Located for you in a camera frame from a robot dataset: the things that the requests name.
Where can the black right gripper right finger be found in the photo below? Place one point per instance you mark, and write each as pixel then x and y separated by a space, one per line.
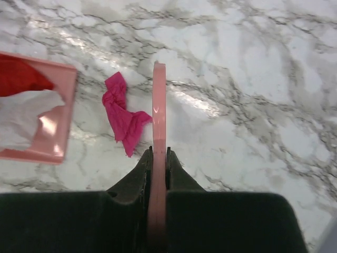
pixel 226 221

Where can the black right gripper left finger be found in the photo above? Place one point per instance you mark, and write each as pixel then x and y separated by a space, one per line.
pixel 113 220

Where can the pink hand brush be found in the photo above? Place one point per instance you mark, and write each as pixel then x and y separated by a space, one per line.
pixel 156 216

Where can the pink plastic dustpan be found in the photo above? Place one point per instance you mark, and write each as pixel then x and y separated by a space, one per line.
pixel 50 142

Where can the magenta crumpled paper scrap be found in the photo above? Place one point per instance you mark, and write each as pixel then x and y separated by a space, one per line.
pixel 127 126

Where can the white crumpled tissue, right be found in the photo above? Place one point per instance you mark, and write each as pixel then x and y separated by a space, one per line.
pixel 19 116

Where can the red paper scrap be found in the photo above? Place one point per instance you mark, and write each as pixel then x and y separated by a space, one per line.
pixel 17 76

